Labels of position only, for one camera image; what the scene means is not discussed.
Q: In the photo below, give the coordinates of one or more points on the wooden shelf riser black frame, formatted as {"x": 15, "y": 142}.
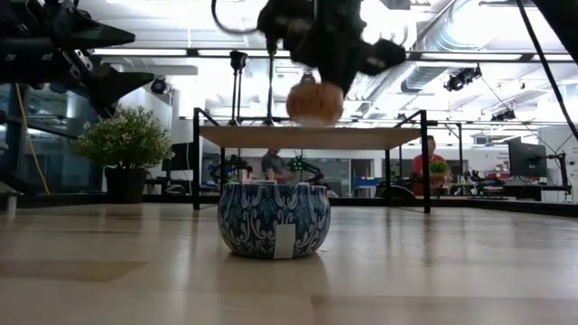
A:
{"x": 307, "y": 137}

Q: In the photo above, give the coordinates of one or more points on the orange patterned candle tin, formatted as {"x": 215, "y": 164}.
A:
{"x": 311, "y": 104}

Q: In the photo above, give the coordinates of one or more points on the black computer monitor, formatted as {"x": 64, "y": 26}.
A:
{"x": 526, "y": 160}

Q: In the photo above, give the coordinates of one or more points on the green potted plant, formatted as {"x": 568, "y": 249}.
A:
{"x": 126, "y": 140}

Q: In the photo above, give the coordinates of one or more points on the blue patterned candle tin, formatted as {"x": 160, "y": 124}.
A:
{"x": 253, "y": 216}

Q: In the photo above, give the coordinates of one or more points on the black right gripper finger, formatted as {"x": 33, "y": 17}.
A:
{"x": 347, "y": 81}

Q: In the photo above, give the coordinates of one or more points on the person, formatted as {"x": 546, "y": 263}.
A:
{"x": 275, "y": 166}
{"x": 426, "y": 162}

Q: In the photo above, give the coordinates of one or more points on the black ceiling spotlight cluster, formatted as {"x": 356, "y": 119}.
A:
{"x": 503, "y": 115}
{"x": 460, "y": 79}

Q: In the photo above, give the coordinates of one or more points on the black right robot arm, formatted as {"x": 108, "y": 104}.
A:
{"x": 560, "y": 22}

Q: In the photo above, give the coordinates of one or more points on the small green background plant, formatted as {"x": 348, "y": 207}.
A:
{"x": 438, "y": 168}

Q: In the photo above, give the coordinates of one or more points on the silver ventilation duct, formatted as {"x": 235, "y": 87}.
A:
{"x": 444, "y": 36}

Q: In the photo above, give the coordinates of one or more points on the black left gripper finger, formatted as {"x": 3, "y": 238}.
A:
{"x": 95, "y": 34}
{"x": 117, "y": 86}

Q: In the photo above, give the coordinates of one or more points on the overhead light bar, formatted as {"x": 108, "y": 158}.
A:
{"x": 469, "y": 56}

